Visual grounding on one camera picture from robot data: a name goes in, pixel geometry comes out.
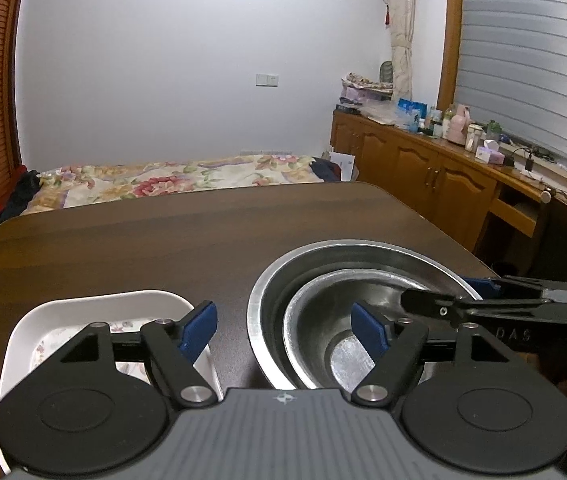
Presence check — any beige curtain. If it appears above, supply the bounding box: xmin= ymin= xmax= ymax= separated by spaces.
xmin=387 ymin=0 xmax=416 ymax=100

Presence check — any large steel bowl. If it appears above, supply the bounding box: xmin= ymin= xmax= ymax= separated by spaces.
xmin=247 ymin=240 xmax=480 ymax=390

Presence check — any blue picture card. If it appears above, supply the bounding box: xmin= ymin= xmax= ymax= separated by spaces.
xmin=397 ymin=98 xmax=428 ymax=132

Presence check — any pink kettle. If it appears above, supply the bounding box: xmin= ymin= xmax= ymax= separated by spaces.
xmin=446 ymin=104 xmax=471 ymax=145

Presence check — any pink tissue box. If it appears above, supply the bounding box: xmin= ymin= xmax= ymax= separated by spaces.
xmin=474 ymin=146 xmax=505 ymax=166

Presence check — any white wall switch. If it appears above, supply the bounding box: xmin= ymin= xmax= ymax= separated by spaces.
xmin=256 ymin=74 xmax=279 ymax=88

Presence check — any floral bed quilt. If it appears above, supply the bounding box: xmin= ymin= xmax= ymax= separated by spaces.
xmin=24 ymin=154 xmax=338 ymax=214

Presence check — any white paper bag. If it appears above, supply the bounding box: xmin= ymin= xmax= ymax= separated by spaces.
xmin=329 ymin=151 xmax=356 ymax=182

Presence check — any medium steel bowl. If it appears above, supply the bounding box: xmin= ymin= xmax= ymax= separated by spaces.
xmin=282 ymin=268 xmax=462 ymax=392

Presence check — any grey window blind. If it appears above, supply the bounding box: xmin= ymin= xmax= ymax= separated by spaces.
xmin=455 ymin=0 xmax=567 ymax=159

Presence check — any wooden sideboard cabinet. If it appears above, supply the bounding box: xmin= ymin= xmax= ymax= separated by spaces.
xmin=330 ymin=110 xmax=567 ymax=254

